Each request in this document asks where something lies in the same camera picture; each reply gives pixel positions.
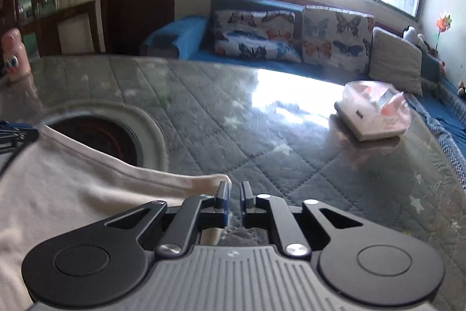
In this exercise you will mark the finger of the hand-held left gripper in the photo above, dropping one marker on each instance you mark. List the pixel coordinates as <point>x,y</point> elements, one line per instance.
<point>16,140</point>

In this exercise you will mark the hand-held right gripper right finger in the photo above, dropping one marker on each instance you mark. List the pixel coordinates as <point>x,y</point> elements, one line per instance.
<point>246,203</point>

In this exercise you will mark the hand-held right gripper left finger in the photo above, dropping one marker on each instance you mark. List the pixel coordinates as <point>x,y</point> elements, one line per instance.
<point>224,203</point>

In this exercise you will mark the cream cloth garment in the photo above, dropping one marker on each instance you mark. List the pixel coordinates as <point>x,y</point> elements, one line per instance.
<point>72,187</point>

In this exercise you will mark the pink cartoon face bottle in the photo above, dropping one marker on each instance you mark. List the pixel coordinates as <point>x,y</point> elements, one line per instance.
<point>15,56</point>

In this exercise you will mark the round black inset cooktop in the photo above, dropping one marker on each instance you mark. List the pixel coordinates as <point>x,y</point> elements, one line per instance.
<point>102,136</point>

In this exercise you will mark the white tissue box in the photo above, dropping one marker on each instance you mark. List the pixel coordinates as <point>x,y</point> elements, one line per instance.
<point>371,114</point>

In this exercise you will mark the wide butterfly print pillow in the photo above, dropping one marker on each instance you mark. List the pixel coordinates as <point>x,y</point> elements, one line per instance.
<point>255,36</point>

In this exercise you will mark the blue sofa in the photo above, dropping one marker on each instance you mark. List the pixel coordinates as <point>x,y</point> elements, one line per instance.
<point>182,37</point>

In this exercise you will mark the square butterfly print pillow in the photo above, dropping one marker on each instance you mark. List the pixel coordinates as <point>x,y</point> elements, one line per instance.
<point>335,37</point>

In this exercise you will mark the plain grey pillow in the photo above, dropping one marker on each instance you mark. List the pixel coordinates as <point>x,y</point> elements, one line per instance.
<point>395,59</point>

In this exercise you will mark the blue quilted blanket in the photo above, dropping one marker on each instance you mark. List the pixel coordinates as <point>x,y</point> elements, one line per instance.
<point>446,136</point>

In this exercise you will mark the black and white plush toy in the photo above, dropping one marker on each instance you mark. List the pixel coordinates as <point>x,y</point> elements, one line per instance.
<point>413,36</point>

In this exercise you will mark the colourful pinwheel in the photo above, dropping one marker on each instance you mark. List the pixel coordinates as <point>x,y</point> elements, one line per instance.
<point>443,25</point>

